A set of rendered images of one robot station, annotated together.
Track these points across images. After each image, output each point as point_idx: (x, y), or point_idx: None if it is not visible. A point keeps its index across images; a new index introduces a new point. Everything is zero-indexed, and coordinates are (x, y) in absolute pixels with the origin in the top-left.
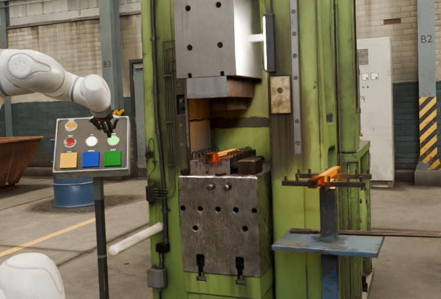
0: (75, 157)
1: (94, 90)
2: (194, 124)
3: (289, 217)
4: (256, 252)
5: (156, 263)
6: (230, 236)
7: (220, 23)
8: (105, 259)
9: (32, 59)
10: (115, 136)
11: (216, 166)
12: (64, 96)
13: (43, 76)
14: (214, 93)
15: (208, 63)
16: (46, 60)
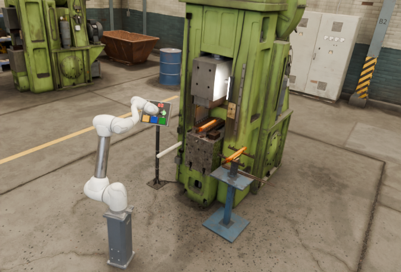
0: (148, 117)
1: (150, 111)
2: (199, 107)
3: (227, 155)
4: (209, 168)
5: (178, 154)
6: (201, 160)
7: (209, 78)
8: (158, 151)
9: (120, 127)
10: (164, 111)
11: (201, 132)
12: (140, 109)
13: (125, 131)
14: (204, 105)
15: (203, 93)
16: (126, 125)
